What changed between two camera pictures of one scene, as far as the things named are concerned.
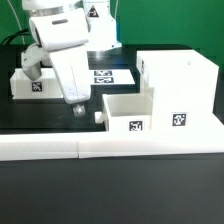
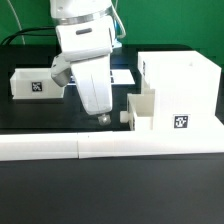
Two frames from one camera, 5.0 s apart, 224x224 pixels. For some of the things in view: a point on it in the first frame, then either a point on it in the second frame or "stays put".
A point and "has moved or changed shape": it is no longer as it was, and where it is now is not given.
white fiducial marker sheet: (112, 77) stays put
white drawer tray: (47, 86) stays put
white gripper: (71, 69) -> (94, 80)
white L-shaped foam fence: (80, 145) stays put
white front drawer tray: (128, 112) has moved or changed shape
